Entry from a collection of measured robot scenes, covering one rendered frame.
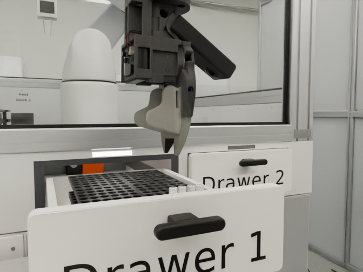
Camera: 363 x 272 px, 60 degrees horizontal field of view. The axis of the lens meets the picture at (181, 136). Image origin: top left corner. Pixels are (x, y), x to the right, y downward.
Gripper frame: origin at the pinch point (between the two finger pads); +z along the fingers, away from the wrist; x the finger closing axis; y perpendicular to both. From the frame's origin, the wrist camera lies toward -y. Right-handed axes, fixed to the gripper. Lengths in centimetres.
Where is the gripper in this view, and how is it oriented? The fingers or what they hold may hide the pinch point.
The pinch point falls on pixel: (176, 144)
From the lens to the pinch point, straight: 44.8
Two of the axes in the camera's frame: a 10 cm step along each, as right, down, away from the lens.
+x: 4.1, 0.6, -9.1
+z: -0.2, 10.0, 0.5
